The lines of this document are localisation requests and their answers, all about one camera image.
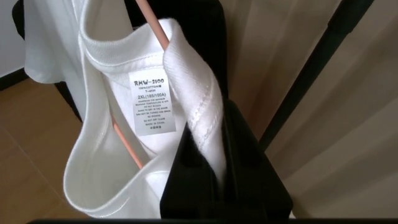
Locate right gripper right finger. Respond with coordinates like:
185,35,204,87
221,98,294,219

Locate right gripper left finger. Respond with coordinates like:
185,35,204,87
160,123,221,219

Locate white garment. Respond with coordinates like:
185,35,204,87
24,0,227,219

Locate black shorts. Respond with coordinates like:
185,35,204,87
124,0,229,99

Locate pink clothes hanger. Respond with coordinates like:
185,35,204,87
110,0,171,170

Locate black clothes rack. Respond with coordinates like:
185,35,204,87
259,0,376,152

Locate beige curtain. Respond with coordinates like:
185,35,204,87
217,0,398,218

